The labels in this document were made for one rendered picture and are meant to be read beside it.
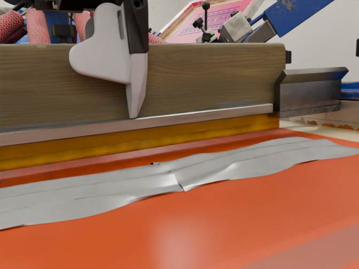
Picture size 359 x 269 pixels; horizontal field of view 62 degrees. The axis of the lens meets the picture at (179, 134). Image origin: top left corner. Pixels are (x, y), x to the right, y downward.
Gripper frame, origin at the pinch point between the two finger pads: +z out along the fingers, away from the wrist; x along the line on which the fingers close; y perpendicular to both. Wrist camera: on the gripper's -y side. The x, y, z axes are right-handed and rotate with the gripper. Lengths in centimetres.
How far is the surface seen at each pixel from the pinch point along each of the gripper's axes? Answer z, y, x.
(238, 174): 5.1, -4.4, 10.7
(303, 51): -18, -200, -168
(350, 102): 2.1, -25.3, 3.9
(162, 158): 5.3, -1.7, 2.6
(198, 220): 5.3, 1.2, 15.0
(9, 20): -20, 13, -67
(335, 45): -20, -200, -137
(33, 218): 5.0, 8.9, 10.7
